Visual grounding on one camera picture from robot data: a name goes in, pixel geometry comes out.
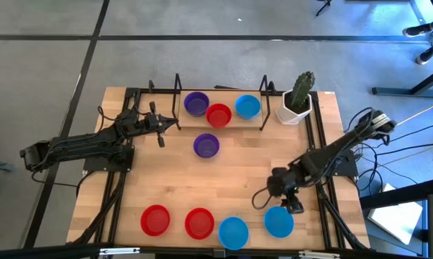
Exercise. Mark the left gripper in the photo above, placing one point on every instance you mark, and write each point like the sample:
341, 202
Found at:
159, 138

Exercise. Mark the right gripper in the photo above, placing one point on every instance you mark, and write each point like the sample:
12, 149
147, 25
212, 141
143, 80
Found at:
292, 188

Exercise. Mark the blue plastic mini bowl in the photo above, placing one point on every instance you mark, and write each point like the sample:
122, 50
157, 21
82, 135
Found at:
247, 106
233, 233
277, 223

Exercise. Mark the purple plastic mini bowl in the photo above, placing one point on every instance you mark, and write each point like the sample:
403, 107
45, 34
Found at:
206, 145
195, 103

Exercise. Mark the red plastic mini bowl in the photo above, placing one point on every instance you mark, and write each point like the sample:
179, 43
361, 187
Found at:
199, 223
155, 220
218, 116

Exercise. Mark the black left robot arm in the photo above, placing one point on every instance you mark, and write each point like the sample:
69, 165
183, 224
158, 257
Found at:
80, 145

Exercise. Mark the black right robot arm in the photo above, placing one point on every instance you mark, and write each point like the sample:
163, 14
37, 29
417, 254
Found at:
331, 154

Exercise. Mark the wooden shelf with black brackets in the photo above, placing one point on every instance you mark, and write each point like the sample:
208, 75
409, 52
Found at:
241, 123

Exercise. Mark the white hexagonal plant pot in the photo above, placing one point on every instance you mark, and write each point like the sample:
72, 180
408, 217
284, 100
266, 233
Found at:
285, 115

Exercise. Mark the white flat panel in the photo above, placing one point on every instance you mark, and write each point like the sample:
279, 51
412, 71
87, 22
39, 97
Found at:
396, 219

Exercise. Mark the black desk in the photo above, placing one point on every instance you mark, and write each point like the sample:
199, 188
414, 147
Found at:
400, 194

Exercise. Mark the green cactus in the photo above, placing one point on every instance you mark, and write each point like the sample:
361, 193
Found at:
303, 88

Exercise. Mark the black rig crossbar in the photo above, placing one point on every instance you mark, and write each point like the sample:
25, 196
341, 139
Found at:
40, 253

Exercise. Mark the person's shoe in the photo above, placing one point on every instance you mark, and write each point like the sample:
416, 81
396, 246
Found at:
416, 30
425, 57

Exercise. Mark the black stand leg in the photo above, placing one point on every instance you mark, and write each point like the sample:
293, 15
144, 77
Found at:
324, 5

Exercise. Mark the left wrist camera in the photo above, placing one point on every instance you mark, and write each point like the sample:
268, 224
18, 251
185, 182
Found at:
144, 124

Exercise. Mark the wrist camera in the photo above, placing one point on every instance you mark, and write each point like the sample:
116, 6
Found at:
279, 181
144, 124

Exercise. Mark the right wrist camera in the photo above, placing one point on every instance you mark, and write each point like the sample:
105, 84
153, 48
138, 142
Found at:
279, 181

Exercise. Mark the black aluminium table frame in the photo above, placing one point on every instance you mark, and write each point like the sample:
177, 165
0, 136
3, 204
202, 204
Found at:
131, 91

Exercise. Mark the silver metal bracket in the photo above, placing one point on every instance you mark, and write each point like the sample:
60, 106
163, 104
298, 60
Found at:
119, 250
319, 254

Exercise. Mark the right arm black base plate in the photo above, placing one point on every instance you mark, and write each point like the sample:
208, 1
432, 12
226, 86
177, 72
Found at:
347, 169

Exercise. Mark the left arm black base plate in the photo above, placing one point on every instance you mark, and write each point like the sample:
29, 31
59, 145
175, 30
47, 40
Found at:
101, 167

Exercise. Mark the black desk frame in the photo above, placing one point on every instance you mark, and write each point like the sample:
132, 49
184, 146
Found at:
400, 91

